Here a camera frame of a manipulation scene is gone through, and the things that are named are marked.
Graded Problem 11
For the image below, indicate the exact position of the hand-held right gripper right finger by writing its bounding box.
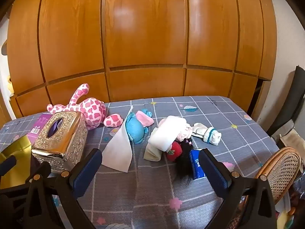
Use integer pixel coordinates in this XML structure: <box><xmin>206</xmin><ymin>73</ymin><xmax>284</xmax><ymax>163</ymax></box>
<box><xmin>198</xmin><ymin>148</ymin><xmax>278</xmax><ymax>229</ymax></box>

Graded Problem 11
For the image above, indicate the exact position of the pink spotted plush toy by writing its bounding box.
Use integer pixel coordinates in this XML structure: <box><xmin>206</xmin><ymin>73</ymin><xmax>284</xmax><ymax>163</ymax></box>
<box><xmin>46</xmin><ymin>83</ymin><xmax>124</xmax><ymax>130</ymax></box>

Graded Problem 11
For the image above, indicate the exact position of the purple cardboard box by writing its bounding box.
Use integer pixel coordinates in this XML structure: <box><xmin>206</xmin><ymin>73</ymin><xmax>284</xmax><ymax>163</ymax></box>
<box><xmin>27</xmin><ymin>114</ymin><xmax>51</xmax><ymax>146</ymax></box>

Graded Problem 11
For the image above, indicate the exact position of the cream cloth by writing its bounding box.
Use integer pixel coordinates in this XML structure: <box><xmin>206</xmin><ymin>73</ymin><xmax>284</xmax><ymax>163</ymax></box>
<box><xmin>143</xmin><ymin>127</ymin><xmax>164</xmax><ymax>161</ymax></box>

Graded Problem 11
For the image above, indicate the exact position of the black hair wig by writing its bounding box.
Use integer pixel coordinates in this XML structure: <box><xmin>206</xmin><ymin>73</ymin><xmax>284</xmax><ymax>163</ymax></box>
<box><xmin>175</xmin><ymin>137</ymin><xmax>194</xmax><ymax>185</ymax></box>

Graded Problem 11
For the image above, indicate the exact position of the white teal-striped sock pair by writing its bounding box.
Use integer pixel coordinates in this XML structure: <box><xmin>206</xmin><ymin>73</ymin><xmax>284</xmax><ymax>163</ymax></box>
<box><xmin>192</xmin><ymin>122</ymin><xmax>222</xmax><ymax>146</ymax></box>

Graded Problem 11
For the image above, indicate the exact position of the black chair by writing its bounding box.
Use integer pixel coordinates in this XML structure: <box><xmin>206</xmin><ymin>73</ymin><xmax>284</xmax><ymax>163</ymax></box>
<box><xmin>266</xmin><ymin>65</ymin><xmax>305</xmax><ymax>136</ymax></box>

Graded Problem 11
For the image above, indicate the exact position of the blue tissue packet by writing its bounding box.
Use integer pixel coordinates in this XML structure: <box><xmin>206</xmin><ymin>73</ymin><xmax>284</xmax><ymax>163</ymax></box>
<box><xmin>189</xmin><ymin>148</ymin><xmax>208</xmax><ymax>180</ymax></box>

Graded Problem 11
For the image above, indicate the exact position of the white paper tissue sheet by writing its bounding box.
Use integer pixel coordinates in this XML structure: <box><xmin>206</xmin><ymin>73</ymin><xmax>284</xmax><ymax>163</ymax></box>
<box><xmin>101</xmin><ymin>105</ymin><xmax>134</xmax><ymax>173</ymax></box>

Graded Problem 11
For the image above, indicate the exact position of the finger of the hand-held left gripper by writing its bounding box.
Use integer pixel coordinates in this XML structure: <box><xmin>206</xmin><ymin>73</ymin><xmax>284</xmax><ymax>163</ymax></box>
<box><xmin>0</xmin><ymin>185</ymin><xmax>30</xmax><ymax>229</ymax></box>
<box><xmin>0</xmin><ymin>157</ymin><xmax>18</xmax><ymax>176</ymax></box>

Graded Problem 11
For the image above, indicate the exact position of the pink towel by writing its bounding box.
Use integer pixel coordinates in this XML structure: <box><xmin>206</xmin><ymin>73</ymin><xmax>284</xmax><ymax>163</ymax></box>
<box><xmin>176</xmin><ymin>123</ymin><xmax>193</xmax><ymax>142</ymax></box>

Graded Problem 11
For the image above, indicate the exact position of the wooden wardrobe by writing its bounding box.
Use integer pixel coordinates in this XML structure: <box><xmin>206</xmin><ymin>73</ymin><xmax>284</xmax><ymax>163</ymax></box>
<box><xmin>7</xmin><ymin>0</ymin><xmax>278</xmax><ymax>118</ymax></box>

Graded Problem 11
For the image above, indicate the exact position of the red fuzzy sock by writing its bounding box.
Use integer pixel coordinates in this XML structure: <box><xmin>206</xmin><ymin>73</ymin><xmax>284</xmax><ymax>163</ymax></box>
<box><xmin>166</xmin><ymin>141</ymin><xmax>183</xmax><ymax>161</ymax></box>

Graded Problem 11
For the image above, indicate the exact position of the blue plush toy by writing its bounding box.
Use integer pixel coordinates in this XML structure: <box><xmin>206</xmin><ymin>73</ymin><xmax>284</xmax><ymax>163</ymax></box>
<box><xmin>125</xmin><ymin>108</ymin><xmax>154</xmax><ymax>145</ymax></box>

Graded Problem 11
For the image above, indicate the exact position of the grey printed bed sheet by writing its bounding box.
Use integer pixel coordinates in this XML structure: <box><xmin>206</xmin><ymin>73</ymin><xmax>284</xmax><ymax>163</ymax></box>
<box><xmin>0</xmin><ymin>95</ymin><xmax>280</xmax><ymax>229</ymax></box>

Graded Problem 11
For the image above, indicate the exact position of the beige paper bag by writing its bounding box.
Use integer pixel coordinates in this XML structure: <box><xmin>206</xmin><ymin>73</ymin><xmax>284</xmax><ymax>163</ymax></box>
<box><xmin>278</xmin><ymin>122</ymin><xmax>305</xmax><ymax>148</ymax></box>

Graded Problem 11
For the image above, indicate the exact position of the white towel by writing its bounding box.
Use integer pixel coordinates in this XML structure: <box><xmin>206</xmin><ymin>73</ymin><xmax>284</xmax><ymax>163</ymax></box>
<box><xmin>148</xmin><ymin>115</ymin><xmax>187</xmax><ymax>152</ymax></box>

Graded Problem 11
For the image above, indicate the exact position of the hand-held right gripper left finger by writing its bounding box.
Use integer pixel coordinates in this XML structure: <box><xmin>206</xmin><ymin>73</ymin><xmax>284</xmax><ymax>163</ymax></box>
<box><xmin>23</xmin><ymin>148</ymin><xmax>103</xmax><ymax>229</ymax></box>

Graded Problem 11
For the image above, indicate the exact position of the rattan chair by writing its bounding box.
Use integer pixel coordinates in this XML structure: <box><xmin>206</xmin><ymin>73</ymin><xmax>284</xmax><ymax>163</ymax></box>
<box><xmin>226</xmin><ymin>147</ymin><xmax>304</xmax><ymax>229</ymax></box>

